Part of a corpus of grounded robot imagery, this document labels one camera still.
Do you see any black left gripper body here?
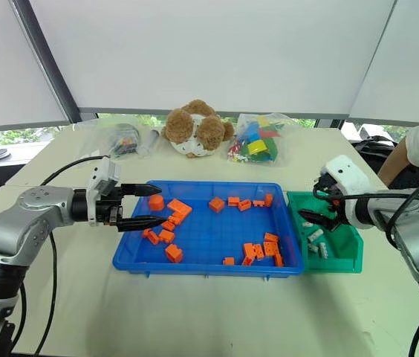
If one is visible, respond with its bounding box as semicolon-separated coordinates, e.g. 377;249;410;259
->
95;183;138;228

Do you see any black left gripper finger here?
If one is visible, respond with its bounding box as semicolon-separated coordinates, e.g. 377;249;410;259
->
115;215;166;233
131;183;163;199

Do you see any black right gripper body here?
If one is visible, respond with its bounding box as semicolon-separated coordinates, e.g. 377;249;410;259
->
312;173;345;221

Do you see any green plastic bin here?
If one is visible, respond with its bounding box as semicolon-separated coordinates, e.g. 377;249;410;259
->
286;190;365;274

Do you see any blue plastic bin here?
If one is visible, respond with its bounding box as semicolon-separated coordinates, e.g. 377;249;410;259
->
111;180;305;278

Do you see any orange round block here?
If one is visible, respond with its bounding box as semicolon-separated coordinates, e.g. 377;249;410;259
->
147;194;166;211

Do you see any orange L-shaped block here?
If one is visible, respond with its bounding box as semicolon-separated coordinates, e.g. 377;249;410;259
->
166;198;193;217

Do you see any clear bag of small parts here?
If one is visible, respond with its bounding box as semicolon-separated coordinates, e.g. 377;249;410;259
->
97;118;143;161

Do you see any black backpack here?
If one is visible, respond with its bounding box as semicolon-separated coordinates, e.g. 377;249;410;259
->
348;135;399;176

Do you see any brown plush teddy bear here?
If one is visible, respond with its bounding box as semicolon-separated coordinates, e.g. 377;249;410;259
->
161;98;236;159

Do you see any clear bag of coloured blocks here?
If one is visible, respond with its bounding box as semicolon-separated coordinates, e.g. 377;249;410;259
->
226;112;289;167

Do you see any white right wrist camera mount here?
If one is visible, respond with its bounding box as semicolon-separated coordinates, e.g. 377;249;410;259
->
322;155;377;228

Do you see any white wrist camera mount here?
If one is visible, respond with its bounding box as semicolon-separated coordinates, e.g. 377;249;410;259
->
322;155;377;228
85;155;123;228

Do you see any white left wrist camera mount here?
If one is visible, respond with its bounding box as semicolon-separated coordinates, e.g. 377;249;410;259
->
85;155;123;228

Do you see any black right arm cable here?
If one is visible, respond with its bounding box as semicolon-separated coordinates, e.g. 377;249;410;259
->
312;181;419;357

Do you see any grey window sill rail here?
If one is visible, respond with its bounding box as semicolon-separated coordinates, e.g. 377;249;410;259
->
78;106;352;120

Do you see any dark window frame post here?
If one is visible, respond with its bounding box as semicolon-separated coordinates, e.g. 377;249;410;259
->
7;0;83;124

